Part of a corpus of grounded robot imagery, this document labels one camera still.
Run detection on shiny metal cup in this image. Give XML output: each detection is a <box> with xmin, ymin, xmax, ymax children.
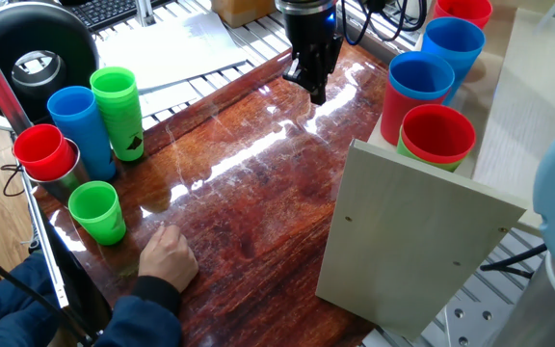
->
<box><xmin>25</xmin><ymin>138</ymin><xmax>91</xmax><ymax>206</ymax></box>

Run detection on thick black cable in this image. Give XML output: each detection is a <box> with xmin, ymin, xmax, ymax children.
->
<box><xmin>479</xmin><ymin>243</ymin><xmax>548</xmax><ymax>280</ymax></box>

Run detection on white paper sheet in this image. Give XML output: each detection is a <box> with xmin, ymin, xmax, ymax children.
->
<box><xmin>94</xmin><ymin>12</ymin><xmax>250</xmax><ymax>93</ymax></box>

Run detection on thin black cable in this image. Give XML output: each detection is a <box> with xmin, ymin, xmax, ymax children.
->
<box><xmin>0</xmin><ymin>163</ymin><xmax>27</xmax><ymax>198</ymax></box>

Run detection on metal base plate with holes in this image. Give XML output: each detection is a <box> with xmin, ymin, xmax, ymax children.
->
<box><xmin>443</xmin><ymin>288</ymin><xmax>515</xmax><ymax>347</ymax></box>

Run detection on white wooden shelf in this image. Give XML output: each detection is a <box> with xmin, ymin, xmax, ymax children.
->
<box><xmin>314</xmin><ymin>7</ymin><xmax>555</xmax><ymax>341</ymax></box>

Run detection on red plastic cup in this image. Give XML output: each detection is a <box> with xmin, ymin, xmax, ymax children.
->
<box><xmin>13</xmin><ymin>123</ymin><xmax>77</xmax><ymax>182</ymax></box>
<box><xmin>433</xmin><ymin>0</ymin><xmax>494</xmax><ymax>30</ymax></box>
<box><xmin>400</xmin><ymin>103</ymin><xmax>477</xmax><ymax>165</ymax></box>
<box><xmin>380</xmin><ymin>81</ymin><xmax>447</xmax><ymax>147</ymax></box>

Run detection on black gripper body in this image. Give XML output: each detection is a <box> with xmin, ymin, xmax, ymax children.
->
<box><xmin>283</xmin><ymin>9</ymin><xmax>344</xmax><ymax>69</ymax></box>

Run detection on long black cable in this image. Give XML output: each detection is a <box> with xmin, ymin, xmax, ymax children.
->
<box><xmin>0</xmin><ymin>238</ymin><xmax>91</xmax><ymax>347</ymax></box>

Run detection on person's right hand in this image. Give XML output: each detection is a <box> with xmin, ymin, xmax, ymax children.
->
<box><xmin>137</xmin><ymin>224</ymin><xmax>200</xmax><ymax>294</ymax></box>

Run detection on black computer keyboard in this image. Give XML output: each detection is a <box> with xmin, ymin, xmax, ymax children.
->
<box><xmin>67</xmin><ymin>0</ymin><xmax>172</xmax><ymax>33</ymax></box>

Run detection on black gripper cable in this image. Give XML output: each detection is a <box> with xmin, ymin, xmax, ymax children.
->
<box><xmin>339</xmin><ymin>0</ymin><xmax>429</xmax><ymax>47</ymax></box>

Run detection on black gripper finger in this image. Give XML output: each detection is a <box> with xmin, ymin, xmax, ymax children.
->
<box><xmin>282</xmin><ymin>57</ymin><xmax>322</xmax><ymax>106</ymax></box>
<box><xmin>319</xmin><ymin>37</ymin><xmax>344</xmax><ymax>106</ymax></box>

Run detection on silver metal pole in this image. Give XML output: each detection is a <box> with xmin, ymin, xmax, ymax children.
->
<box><xmin>134</xmin><ymin>0</ymin><xmax>157</xmax><ymax>28</ymax></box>

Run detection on green plastic cup stack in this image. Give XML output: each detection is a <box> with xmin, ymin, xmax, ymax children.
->
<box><xmin>89</xmin><ymin>66</ymin><xmax>145</xmax><ymax>163</ymax></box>

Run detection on right forearm blue sleeve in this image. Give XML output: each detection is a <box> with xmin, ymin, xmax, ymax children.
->
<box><xmin>92</xmin><ymin>274</ymin><xmax>183</xmax><ymax>347</ymax></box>

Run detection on blue plastic cup stack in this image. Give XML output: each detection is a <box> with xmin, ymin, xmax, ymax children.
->
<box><xmin>46</xmin><ymin>85</ymin><xmax>118</xmax><ymax>182</ymax></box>

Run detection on brown cardboard box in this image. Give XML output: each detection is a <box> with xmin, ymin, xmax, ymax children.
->
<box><xmin>209</xmin><ymin>0</ymin><xmax>278</xmax><ymax>29</ymax></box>

